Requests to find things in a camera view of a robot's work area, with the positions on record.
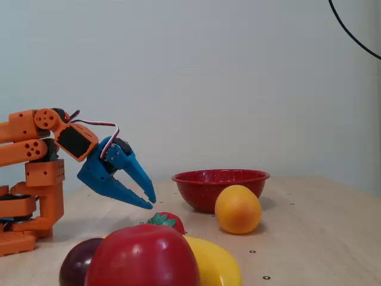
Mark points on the dark purple toy plum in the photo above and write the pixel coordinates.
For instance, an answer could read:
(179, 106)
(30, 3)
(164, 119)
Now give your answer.
(76, 265)

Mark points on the red toy strawberry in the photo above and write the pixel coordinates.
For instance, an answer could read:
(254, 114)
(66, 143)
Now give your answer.
(176, 219)

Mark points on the red toy apple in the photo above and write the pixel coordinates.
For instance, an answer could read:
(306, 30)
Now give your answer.
(143, 259)

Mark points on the orange yellow toy peach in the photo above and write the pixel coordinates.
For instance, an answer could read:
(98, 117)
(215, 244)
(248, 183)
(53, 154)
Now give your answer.
(238, 210)

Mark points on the yellow toy banana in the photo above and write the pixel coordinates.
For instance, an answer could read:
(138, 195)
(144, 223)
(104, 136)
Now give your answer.
(215, 263)

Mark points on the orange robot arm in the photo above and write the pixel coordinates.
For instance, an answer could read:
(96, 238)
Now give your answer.
(18, 125)

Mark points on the red speckled bowl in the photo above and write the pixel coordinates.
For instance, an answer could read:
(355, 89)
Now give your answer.
(196, 190)

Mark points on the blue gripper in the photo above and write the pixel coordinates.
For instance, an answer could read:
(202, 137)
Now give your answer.
(96, 170)

